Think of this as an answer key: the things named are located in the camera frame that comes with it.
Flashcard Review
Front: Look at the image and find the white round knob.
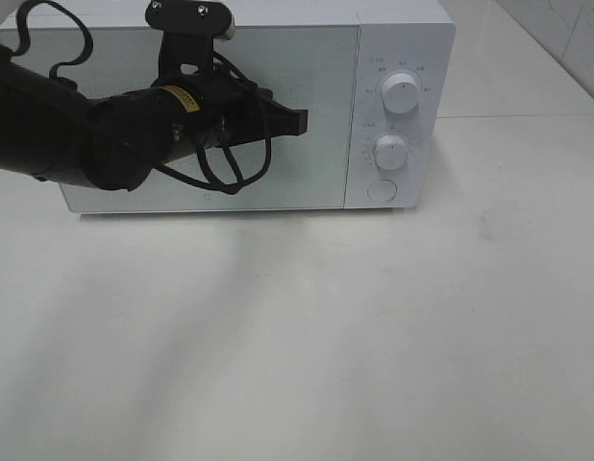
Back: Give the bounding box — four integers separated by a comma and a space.
380, 69, 421, 114
373, 135, 410, 171

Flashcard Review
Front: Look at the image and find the white microwave oven body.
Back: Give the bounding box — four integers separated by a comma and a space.
29, 1, 456, 209

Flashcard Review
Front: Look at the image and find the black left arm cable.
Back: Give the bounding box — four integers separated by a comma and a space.
15, 0, 274, 196

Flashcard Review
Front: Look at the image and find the white round door button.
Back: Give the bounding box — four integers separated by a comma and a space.
367, 180, 397, 203

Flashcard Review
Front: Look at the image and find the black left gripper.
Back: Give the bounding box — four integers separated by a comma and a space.
152, 71, 309, 163

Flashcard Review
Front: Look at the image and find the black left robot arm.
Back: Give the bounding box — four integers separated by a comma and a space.
0, 44, 308, 195

